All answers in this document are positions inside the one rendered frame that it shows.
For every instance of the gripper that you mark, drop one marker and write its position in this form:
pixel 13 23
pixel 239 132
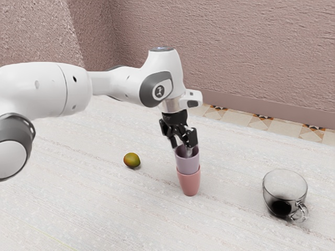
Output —
pixel 174 117

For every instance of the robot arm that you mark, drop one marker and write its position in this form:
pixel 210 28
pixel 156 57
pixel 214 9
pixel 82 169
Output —
pixel 52 89

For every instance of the green orange fruit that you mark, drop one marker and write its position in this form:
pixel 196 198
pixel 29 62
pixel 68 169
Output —
pixel 132 160

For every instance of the clear glass cup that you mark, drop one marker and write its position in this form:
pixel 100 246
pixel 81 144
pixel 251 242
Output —
pixel 285 191

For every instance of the pink cup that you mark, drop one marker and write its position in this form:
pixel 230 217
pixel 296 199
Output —
pixel 189 184

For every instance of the lilac cup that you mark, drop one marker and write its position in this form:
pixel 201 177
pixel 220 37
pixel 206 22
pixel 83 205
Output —
pixel 186 163

